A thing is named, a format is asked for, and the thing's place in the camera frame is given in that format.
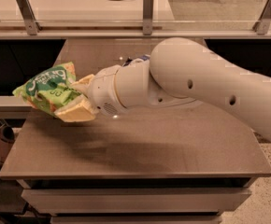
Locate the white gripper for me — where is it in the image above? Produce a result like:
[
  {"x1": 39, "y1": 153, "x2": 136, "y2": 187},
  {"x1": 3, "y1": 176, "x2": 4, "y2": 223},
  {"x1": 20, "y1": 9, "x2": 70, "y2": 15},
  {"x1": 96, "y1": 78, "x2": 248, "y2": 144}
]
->
[{"x1": 54, "y1": 65, "x2": 127, "y2": 122}]

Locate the green rice chip bag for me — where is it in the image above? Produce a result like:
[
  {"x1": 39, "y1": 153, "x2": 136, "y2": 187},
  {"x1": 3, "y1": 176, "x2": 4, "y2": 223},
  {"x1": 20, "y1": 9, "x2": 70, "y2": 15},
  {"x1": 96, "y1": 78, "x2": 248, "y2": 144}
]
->
[{"x1": 12, "y1": 62, "x2": 80, "y2": 116}]

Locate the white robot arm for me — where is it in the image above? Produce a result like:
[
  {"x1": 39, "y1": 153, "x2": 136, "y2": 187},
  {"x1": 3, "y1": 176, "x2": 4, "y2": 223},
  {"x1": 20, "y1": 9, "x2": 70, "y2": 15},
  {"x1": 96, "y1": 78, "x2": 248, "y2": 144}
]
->
[{"x1": 70, "y1": 38, "x2": 271, "y2": 141}]

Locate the blue crumpled chip bag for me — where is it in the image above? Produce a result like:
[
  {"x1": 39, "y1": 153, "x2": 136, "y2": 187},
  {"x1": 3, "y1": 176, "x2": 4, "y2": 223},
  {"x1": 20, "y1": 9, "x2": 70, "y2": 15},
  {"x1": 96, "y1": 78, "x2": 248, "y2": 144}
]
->
[{"x1": 122, "y1": 54, "x2": 150, "y2": 67}]

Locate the dark object at left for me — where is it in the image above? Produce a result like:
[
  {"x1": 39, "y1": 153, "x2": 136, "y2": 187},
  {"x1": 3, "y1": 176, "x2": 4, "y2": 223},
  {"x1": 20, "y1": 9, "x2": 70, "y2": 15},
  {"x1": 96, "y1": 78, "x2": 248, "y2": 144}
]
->
[{"x1": 0, "y1": 125, "x2": 15, "y2": 166}]

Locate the grey table drawer base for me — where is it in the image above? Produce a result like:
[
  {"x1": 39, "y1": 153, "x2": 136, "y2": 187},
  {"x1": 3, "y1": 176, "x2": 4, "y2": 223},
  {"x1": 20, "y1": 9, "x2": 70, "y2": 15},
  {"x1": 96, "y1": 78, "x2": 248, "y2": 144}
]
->
[{"x1": 21, "y1": 187, "x2": 251, "y2": 217}]

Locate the left metal rail bracket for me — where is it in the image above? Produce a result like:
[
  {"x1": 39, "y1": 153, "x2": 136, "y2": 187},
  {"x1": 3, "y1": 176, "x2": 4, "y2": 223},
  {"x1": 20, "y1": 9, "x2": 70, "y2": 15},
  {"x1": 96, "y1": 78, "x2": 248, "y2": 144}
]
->
[{"x1": 16, "y1": 0, "x2": 41, "y2": 35}]

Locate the metal rail bracket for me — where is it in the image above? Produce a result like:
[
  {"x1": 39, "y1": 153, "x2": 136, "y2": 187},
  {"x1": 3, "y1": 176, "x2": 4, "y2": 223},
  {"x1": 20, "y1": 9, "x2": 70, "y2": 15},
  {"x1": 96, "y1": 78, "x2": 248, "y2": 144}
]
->
[
  {"x1": 16, "y1": 0, "x2": 41, "y2": 35},
  {"x1": 252, "y1": 0, "x2": 271, "y2": 35},
  {"x1": 142, "y1": 0, "x2": 154, "y2": 35}
]

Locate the middle metal rail bracket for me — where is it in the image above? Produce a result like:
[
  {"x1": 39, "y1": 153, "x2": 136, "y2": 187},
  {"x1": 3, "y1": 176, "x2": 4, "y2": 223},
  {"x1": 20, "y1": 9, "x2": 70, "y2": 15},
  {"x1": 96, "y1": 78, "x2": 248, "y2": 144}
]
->
[{"x1": 142, "y1": 0, "x2": 154, "y2": 35}]

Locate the right metal rail bracket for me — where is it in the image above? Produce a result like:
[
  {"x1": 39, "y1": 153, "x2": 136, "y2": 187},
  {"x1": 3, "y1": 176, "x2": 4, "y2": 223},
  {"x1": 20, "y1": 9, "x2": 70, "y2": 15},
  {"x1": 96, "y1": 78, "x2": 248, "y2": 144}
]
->
[{"x1": 252, "y1": 0, "x2": 271, "y2": 35}]

